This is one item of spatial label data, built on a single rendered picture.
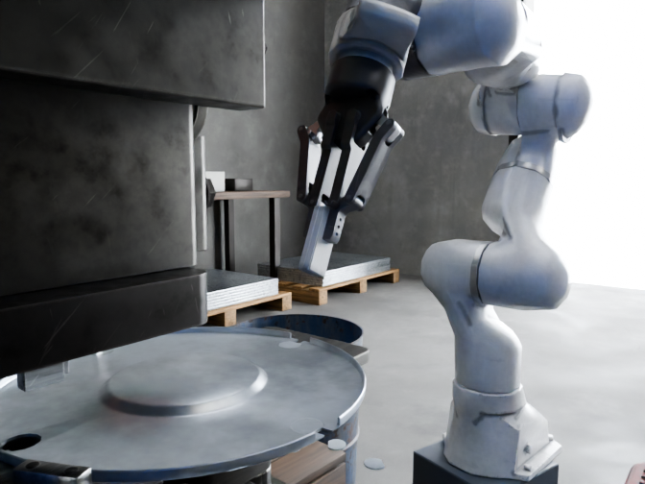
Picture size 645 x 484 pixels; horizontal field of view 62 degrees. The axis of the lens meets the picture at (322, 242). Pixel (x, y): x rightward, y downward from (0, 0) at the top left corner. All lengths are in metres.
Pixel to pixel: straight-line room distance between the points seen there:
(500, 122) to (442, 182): 4.19
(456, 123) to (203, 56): 4.92
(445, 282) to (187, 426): 0.65
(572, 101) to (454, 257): 0.33
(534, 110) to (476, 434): 0.56
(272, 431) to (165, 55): 0.24
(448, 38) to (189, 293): 0.47
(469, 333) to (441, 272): 0.11
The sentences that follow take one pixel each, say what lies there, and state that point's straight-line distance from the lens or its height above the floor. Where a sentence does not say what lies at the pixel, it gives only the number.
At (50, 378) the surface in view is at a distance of 0.37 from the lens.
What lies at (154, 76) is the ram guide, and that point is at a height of 1.00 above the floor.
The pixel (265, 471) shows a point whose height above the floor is 0.70.
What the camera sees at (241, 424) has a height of 0.78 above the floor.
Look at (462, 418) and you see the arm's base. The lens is 1.01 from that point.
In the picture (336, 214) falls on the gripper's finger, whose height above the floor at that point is 0.91.
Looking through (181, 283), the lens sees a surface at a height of 0.89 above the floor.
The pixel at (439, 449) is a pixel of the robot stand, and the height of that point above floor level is 0.45.
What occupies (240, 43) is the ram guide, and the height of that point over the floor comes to 1.03.
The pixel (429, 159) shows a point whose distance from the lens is 5.31.
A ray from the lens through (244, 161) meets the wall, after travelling 5.08.
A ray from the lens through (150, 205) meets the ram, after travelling 0.33.
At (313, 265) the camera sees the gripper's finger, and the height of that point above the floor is 0.86.
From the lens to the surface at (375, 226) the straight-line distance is 5.62.
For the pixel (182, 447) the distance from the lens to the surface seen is 0.37.
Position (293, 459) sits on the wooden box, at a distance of 1.25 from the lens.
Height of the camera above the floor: 0.95
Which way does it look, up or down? 7 degrees down
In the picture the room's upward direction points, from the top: straight up
